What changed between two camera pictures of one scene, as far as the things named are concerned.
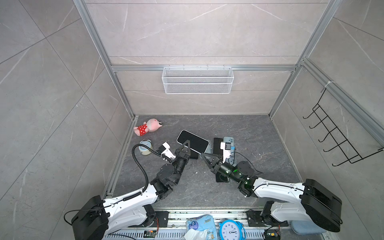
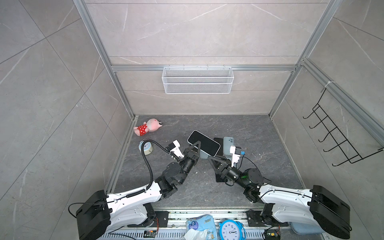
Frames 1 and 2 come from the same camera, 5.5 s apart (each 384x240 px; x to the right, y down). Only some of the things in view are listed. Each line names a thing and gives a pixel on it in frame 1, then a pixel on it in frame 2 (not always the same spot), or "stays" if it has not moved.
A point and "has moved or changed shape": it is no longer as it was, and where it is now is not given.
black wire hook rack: (350, 155) stays
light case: (210, 149) has moved or changed shape
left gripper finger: (186, 147) to (195, 148)
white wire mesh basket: (197, 80) stays
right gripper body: (227, 170) stays
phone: (221, 178) stays
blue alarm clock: (230, 229) stays
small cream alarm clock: (143, 149) stays
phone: (197, 143) has moved or changed shape
